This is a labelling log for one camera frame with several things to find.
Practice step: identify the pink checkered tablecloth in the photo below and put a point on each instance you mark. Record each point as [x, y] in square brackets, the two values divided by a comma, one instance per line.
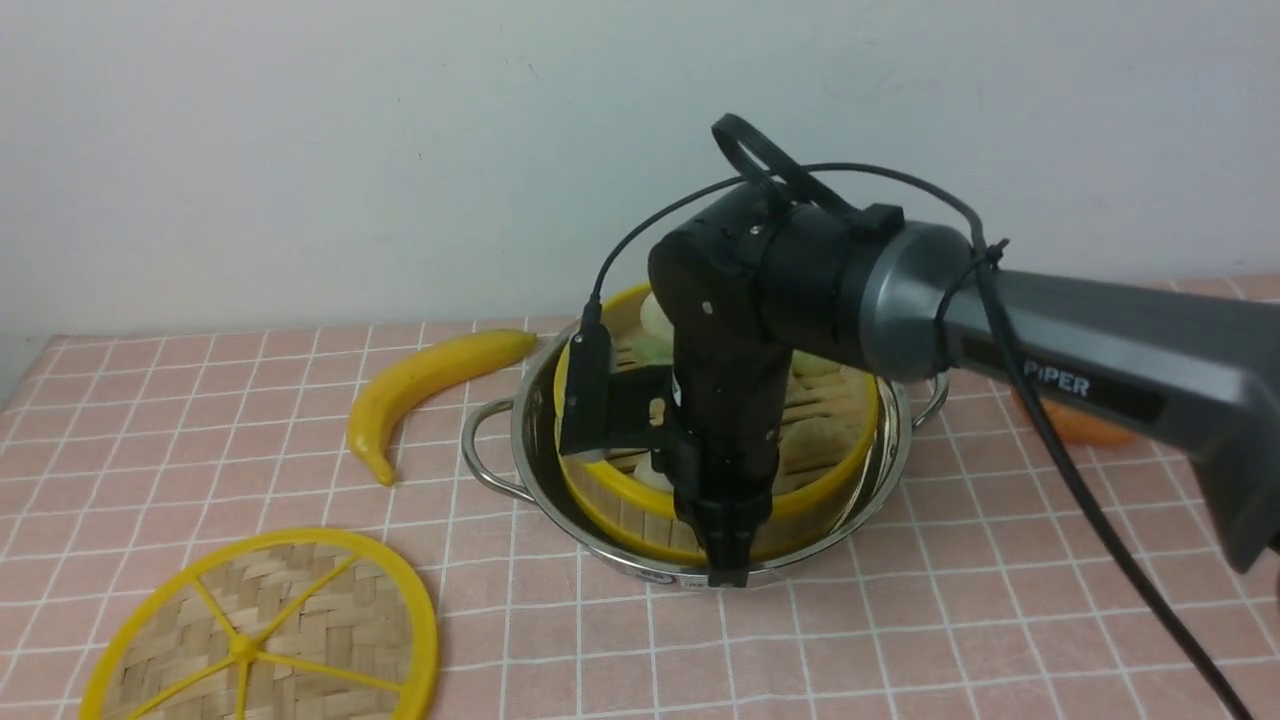
[186, 537]

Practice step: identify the orange toy bread roll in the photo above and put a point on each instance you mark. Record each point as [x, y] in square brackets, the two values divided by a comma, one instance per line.
[1076, 428]

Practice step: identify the woven bamboo steamer lid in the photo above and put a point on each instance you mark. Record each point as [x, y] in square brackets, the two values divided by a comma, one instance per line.
[306, 623]

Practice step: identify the bamboo steamer basket yellow rim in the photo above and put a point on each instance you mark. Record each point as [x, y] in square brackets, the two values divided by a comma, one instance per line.
[826, 427]

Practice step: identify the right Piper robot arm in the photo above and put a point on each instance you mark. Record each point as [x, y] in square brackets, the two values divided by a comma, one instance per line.
[747, 283]

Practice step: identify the white bun upper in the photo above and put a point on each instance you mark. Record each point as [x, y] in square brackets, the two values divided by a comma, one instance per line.
[654, 322]

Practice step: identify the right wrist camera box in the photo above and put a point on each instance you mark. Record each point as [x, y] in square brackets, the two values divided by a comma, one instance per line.
[604, 410]

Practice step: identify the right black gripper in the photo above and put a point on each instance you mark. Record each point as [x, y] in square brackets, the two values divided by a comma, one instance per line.
[729, 393]

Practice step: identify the yellow toy banana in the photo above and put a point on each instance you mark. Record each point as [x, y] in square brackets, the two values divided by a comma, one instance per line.
[392, 395]

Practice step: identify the stainless steel pot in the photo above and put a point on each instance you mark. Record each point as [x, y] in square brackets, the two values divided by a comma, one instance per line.
[544, 483]

